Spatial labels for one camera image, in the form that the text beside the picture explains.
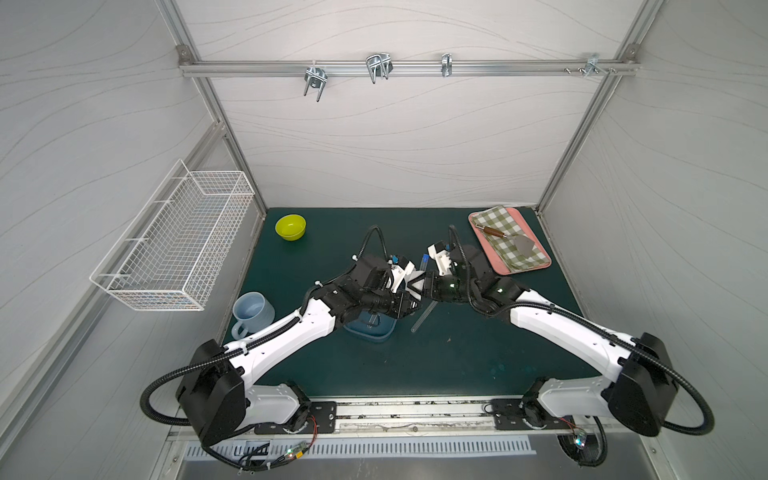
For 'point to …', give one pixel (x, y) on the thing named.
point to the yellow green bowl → (291, 227)
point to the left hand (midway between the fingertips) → (420, 307)
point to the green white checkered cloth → (500, 219)
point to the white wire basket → (168, 257)
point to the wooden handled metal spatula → (522, 243)
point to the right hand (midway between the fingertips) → (410, 283)
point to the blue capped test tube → (372, 318)
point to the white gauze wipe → (418, 284)
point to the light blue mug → (252, 312)
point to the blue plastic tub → (372, 326)
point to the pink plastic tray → (492, 249)
